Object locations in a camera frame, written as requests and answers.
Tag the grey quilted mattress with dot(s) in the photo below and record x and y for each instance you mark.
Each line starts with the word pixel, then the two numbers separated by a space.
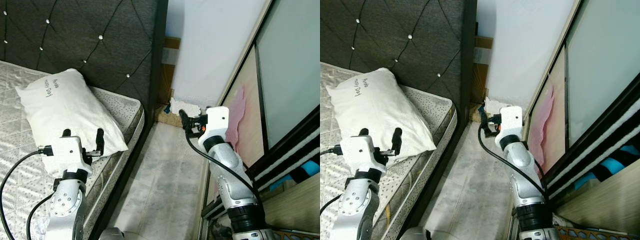
pixel 332 120
pixel 15 125

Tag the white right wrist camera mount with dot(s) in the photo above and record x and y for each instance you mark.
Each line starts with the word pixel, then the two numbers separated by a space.
pixel 216 122
pixel 511 120

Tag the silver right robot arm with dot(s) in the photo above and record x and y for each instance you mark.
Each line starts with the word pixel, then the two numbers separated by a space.
pixel 520 160
pixel 230 165

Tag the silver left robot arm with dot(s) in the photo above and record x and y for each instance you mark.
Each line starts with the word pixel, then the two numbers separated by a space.
pixel 65 205
pixel 360 205

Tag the grey left robot leg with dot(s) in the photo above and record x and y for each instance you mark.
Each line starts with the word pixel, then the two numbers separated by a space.
pixel 412 235
pixel 112 235

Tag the brown wooden panel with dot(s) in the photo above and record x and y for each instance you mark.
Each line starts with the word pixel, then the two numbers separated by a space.
pixel 171 70
pixel 482 70

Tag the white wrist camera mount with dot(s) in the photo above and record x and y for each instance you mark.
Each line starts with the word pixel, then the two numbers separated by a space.
pixel 62 152
pixel 216 122
pixel 357 150
pixel 511 120

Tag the dark tufted bed headboard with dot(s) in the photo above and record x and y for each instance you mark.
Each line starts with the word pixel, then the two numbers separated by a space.
pixel 75 30
pixel 400 30

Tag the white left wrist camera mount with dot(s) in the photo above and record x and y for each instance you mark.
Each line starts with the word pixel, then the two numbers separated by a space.
pixel 62 152
pixel 357 150

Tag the light wooden board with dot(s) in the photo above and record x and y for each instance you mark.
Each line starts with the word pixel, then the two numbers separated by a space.
pixel 600 205
pixel 295 205

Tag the pink floral sliding door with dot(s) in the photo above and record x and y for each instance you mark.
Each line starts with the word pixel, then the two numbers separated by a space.
pixel 550 120
pixel 247 115

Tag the blue plastic object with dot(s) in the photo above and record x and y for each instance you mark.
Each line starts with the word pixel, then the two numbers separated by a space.
pixel 612 165
pixel 310 167

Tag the frosted glass sliding door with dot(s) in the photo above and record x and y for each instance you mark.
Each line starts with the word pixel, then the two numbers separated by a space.
pixel 290 60
pixel 605 60

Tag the white pillow with handwriting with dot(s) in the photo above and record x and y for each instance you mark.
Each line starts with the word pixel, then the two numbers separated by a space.
pixel 380 110
pixel 65 105

